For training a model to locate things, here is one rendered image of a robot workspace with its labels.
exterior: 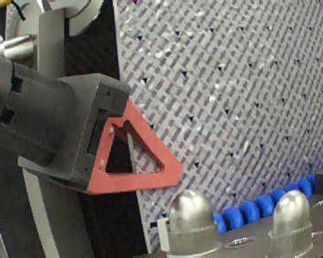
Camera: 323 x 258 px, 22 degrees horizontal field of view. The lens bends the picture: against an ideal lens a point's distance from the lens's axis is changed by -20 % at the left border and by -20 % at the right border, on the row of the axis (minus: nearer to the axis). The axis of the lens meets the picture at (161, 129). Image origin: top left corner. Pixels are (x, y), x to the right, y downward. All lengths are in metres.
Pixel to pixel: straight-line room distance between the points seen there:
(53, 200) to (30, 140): 0.13
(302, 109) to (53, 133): 0.23
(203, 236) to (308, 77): 0.21
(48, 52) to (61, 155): 0.13
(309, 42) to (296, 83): 0.05
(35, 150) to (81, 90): 0.05
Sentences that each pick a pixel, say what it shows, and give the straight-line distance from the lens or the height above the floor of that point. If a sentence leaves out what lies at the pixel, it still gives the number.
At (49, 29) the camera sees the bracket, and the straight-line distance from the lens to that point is 0.68.
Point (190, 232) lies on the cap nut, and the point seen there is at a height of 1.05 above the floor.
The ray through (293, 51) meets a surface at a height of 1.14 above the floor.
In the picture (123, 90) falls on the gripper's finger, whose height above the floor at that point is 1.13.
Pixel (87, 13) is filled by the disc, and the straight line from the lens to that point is 0.65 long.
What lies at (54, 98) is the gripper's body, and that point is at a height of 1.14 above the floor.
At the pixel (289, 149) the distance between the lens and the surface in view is 0.71.
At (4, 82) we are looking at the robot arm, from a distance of 0.55.
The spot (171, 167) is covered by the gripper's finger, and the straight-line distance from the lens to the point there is 0.64.
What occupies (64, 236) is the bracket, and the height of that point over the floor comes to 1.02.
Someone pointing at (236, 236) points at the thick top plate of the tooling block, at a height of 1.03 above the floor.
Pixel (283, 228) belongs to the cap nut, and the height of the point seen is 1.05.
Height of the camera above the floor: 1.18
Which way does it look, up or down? 7 degrees down
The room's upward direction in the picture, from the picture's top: 8 degrees counter-clockwise
